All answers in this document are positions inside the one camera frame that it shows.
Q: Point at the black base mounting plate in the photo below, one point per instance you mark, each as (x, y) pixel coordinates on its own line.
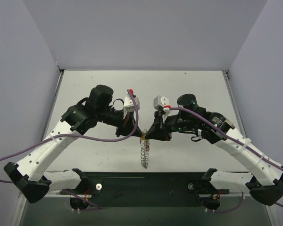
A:
(146, 189)

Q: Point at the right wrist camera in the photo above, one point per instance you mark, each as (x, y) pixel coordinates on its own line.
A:
(161, 103)

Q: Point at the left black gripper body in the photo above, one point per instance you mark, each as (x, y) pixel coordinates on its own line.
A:
(126, 125)

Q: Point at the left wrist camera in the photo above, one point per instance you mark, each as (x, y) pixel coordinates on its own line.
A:
(128, 103)

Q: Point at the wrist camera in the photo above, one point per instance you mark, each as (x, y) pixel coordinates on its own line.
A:
(161, 103)
(128, 103)

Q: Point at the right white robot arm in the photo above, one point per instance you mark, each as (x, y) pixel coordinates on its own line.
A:
(264, 179)

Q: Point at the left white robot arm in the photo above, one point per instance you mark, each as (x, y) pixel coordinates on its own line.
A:
(30, 174)

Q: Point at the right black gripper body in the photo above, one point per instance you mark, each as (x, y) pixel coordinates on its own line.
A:
(162, 125)

